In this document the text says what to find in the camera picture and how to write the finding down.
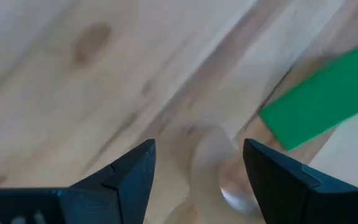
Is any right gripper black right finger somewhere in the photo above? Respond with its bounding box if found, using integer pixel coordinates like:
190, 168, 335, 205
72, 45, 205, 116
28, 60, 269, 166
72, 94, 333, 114
242, 138, 358, 224

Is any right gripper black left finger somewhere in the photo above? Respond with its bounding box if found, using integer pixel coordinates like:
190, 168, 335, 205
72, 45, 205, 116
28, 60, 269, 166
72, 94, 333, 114
57, 138, 157, 224

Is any natural wooden arch block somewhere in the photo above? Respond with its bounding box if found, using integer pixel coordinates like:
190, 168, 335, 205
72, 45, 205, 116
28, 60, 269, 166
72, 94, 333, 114
190, 124, 260, 218

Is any green rectangular block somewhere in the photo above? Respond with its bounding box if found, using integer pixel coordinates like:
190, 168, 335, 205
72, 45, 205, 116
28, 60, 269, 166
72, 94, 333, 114
257, 47, 358, 152

